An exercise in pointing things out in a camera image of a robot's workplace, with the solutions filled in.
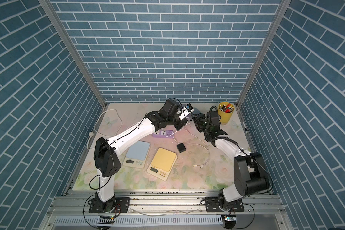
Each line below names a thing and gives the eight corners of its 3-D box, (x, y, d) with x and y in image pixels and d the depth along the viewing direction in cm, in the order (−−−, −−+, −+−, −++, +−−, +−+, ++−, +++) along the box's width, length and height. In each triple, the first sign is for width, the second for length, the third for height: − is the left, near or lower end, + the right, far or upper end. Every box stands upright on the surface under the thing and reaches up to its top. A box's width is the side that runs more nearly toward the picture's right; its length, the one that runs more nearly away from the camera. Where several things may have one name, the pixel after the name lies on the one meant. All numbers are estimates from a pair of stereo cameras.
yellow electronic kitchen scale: (146, 173, 86) (145, 171, 83) (159, 148, 96) (158, 146, 94) (166, 182, 83) (166, 180, 80) (177, 155, 93) (177, 153, 91)
